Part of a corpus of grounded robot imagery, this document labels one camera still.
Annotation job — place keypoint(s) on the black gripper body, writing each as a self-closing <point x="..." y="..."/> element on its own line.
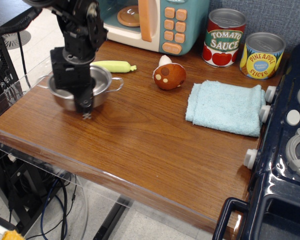
<point x="71" y="73"/>

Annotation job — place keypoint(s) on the black desk at left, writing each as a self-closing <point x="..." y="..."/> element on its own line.
<point x="16" y="16"/>

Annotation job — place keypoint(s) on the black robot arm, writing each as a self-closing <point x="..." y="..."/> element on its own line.
<point x="84" y="33"/>

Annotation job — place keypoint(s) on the light blue folded cloth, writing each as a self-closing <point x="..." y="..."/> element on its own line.
<point x="226" y="107"/>

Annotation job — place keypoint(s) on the small stainless steel pot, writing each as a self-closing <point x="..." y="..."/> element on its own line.
<point x="102" y="80"/>

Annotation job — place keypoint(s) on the yellow object bottom left corner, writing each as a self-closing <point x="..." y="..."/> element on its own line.
<point x="10" y="235"/>

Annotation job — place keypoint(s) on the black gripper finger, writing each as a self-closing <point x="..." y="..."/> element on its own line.
<point x="84" y="104"/>

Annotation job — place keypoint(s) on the dark blue toy stove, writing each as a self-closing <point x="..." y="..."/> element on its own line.
<point x="272" y="211"/>

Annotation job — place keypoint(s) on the clear acrylic table guard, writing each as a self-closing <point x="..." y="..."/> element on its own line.
<point x="138" y="143"/>

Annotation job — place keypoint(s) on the tomato sauce can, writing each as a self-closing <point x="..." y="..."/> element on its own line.
<point x="225" y="30"/>

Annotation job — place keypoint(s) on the brown plush mushroom toy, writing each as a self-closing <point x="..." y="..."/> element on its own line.
<point x="169" y="75"/>

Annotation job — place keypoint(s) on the toy microwave teal and cream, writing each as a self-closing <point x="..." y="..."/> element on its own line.
<point x="165" y="26"/>

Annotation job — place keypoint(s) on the pineapple slices can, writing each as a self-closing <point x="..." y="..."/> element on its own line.
<point x="262" y="54"/>

